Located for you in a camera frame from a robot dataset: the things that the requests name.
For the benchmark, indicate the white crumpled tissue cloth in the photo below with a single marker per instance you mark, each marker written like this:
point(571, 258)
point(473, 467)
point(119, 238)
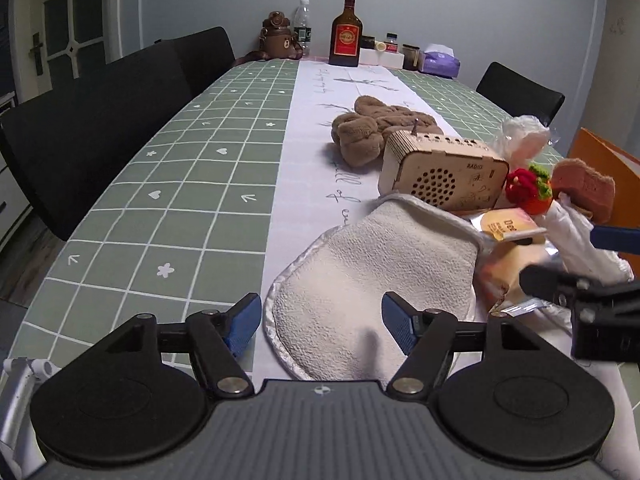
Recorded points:
point(569, 231)

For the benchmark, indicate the brown liquor bottle red label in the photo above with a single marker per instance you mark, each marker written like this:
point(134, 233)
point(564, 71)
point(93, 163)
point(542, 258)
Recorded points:
point(345, 37)

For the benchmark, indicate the green grid tablecloth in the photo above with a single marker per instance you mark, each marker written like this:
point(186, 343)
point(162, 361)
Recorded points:
point(184, 228)

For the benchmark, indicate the brown sponge block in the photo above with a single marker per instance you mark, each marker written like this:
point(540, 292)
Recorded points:
point(585, 186)

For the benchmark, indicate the brown bear plush bottle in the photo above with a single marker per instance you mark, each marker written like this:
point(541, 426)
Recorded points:
point(276, 40)

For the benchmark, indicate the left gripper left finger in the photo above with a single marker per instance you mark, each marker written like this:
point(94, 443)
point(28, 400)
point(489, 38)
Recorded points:
point(217, 341)

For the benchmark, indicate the orange yellow snack packet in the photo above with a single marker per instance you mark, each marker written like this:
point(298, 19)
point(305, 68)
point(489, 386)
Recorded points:
point(517, 242)

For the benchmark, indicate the white glass panel door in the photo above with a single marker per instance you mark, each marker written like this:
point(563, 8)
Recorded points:
point(56, 41)

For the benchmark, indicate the small red label jar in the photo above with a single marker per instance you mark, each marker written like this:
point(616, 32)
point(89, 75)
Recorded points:
point(391, 43)

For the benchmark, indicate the clear plastic gift bag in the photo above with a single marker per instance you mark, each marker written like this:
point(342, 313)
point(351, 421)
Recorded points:
point(520, 139)

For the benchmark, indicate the purple tissue pack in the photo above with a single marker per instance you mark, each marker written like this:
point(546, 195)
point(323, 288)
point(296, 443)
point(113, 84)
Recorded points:
point(439, 60)

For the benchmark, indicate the black chair right side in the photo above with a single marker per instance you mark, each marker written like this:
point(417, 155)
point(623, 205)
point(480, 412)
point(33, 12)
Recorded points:
point(518, 95)

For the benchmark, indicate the brown knitted towel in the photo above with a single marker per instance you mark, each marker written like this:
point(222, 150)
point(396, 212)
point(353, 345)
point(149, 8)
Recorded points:
point(361, 135)

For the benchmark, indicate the black lid jar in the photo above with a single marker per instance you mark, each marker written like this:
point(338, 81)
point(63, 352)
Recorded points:
point(367, 42)

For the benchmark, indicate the black chair near left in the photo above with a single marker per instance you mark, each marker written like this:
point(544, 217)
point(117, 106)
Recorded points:
point(65, 147)

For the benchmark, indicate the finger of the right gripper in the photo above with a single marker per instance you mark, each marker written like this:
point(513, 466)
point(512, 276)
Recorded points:
point(550, 284)
point(624, 240)

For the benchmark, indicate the white terry cloth mitt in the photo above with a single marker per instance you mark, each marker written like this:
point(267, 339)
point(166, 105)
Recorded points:
point(323, 312)

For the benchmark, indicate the black chair far left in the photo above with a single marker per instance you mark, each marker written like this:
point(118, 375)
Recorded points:
point(204, 57)

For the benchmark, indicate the white box on table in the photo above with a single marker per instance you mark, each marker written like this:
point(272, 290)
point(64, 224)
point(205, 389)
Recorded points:
point(385, 59)

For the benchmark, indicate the white drawer cabinet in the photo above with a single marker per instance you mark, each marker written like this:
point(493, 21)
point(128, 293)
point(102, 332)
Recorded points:
point(14, 204)

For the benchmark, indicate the crocheted orange red toy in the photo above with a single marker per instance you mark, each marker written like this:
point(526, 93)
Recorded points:
point(529, 189)

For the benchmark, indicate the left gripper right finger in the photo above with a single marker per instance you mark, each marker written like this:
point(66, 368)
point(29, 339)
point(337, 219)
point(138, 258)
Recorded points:
point(426, 338)

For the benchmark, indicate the clear plastic water bottle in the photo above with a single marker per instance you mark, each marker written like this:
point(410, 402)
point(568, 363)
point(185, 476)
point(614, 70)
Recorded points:
point(301, 26)

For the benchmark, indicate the black chair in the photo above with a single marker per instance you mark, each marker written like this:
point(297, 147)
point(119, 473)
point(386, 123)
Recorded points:
point(518, 95)
point(204, 57)
point(65, 147)

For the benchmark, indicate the dark glass jar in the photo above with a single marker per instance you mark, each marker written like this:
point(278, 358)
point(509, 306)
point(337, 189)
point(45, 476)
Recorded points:
point(411, 57)

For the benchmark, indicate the wooden radio box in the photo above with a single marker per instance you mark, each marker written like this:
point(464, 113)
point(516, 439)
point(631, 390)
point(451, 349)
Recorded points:
point(446, 172)

